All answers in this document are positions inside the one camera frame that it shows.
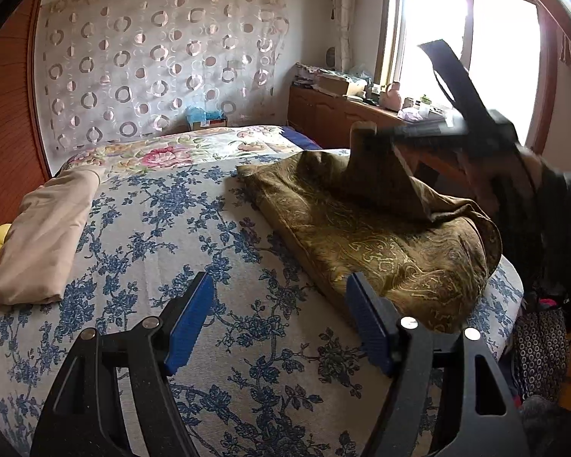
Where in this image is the cardboard box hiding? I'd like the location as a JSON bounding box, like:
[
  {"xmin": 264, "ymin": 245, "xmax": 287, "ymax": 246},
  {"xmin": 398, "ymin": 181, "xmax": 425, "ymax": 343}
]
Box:
[{"xmin": 316, "ymin": 74, "xmax": 357, "ymax": 97}]

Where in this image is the sheer circle-pattern curtain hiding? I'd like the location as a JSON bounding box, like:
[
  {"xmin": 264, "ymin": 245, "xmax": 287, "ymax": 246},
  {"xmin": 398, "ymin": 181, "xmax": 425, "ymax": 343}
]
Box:
[{"xmin": 40, "ymin": 0, "xmax": 291, "ymax": 153}]

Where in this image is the dark circle-pattern bag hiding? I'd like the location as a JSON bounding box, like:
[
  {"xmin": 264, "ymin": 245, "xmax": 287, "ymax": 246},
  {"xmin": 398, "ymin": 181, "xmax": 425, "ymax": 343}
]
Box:
[{"xmin": 511, "ymin": 305, "xmax": 569, "ymax": 401}]

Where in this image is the long wooden cabinet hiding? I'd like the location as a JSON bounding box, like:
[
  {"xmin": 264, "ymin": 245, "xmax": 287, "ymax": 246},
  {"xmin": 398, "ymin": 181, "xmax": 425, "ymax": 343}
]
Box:
[{"xmin": 288, "ymin": 86, "xmax": 472, "ymax": 191}]

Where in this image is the small printed carton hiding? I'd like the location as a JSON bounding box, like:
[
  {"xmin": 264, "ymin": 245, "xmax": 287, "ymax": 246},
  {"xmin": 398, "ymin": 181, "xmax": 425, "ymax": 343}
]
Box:
[{"xmin": 190, "ymin": 114, "xmax": 228, "ymax": 131}]

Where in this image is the person's right forearm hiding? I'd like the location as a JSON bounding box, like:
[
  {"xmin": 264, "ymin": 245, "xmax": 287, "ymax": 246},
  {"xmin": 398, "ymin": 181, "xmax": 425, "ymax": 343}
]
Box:
[{"xmin": 492, "ymin": 150, "xmax": 571, "ymax": 296}]

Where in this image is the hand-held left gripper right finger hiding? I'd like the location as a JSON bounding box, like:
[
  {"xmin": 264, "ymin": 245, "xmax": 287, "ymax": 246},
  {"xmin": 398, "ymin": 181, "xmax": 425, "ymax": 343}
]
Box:
[{"xmin": 346, "ymin": 272, "xmax": 529, "ymax": 457}]

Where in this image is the wooden wardrobe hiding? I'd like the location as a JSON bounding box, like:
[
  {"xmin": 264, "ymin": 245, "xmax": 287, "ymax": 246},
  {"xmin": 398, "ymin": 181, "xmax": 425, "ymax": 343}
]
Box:
[{"xmin": 0, "ymin": 0, "xmax": 53, "ymax": 222}]

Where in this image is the dark blue cloth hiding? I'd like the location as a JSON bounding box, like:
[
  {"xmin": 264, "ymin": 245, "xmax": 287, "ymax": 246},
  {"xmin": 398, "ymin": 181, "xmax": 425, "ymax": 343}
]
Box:
[{"xmin": 283, "ymin": 126, "xmax": 322, "ymax": 151}]

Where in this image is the blue floral bed sheet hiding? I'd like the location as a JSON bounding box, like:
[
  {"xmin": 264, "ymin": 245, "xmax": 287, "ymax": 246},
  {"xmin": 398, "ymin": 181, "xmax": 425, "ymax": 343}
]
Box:
[{"xmin": 0, "ymin": 149, "xmax": 524, "ymax": 457}]

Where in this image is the beige window curtain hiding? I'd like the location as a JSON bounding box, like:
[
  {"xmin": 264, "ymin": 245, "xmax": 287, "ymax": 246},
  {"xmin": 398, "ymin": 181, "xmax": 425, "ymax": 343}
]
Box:
[{"xmin": 326, "ymin": 0, "xmax": 357, "ymax": 74}]

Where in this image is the pink floral quilt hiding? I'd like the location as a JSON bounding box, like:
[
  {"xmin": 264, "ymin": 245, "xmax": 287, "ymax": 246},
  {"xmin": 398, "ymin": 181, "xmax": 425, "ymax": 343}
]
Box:
[{"xmin": 59, "ymin": 125, "xmax": 305, "ymax": 177}]

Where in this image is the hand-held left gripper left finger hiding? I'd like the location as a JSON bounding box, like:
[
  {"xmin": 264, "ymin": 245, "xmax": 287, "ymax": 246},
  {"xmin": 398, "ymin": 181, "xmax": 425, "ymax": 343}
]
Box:
[{"xmin": 30, "ymin": 271, "xmax": 216, "ymax": 457}]

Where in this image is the brown patterned shirt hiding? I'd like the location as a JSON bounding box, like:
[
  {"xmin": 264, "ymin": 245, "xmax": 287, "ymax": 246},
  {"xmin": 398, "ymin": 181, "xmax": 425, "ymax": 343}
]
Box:
[{"xmin": 236, "ymin": 121, "xmax": 502, "ymax": 334}]

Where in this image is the beige folded cloth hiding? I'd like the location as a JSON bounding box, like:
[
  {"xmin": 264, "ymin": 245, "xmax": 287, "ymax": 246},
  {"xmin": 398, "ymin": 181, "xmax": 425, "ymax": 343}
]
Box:
[{"xmin": 0, "ymin": 166, "xmax": 108, "ymax": 308}]

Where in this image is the pink jug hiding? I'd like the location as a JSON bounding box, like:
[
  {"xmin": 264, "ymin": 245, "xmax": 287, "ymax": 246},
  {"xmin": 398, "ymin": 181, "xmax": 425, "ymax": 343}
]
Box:
[{"xmin": 378, "ymin": 82, "xmax": 403, "ymax": 110}]

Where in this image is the wooden-framed window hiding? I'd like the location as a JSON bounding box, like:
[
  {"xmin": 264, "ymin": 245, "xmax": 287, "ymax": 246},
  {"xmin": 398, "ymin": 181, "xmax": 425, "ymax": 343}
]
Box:
[{"xmin": 376, "ymin": 0, "xmax": 548, "ymax": 153}]

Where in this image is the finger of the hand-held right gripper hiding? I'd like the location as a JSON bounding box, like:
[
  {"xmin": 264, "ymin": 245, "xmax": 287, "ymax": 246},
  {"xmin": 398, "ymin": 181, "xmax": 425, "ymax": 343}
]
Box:
[{"xmin": 392, "ymin": 120, "xmax": 469, "ymax": 144}]

